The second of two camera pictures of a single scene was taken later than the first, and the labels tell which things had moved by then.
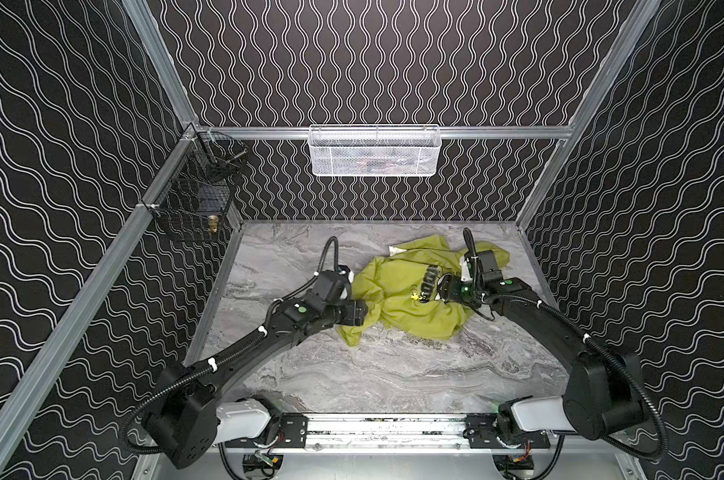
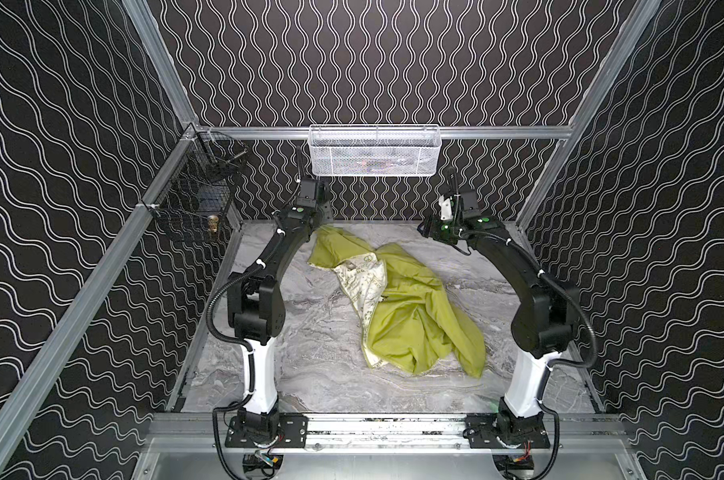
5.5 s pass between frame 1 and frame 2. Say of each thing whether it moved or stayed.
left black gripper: moved
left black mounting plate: stayed
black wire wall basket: stayed
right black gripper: moved
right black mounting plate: stayed
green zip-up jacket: moved
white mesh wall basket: stayed
